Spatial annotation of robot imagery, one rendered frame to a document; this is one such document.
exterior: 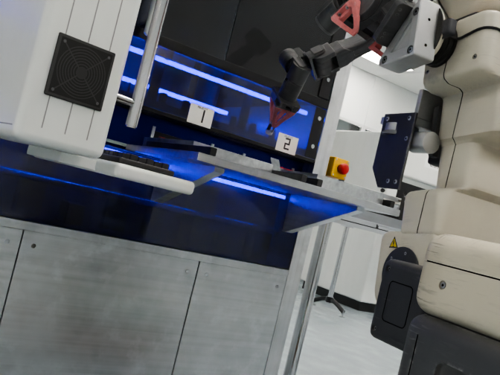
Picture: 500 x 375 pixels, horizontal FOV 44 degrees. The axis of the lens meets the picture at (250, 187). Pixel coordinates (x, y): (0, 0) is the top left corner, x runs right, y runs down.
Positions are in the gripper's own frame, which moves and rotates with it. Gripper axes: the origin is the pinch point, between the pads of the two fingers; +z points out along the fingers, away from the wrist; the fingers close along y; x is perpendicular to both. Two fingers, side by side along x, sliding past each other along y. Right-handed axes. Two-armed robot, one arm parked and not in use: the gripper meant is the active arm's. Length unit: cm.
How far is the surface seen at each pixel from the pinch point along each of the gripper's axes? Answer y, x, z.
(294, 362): -11, -49, 91
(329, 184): -22.5, -13.2, 3.0
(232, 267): -10, -5, 50
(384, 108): 536, -404, 189
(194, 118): 10.6, 19.7, 10.9
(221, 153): -16.7, 18.1, 5.0
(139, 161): -44, 45, -4
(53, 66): -46, 67, -21
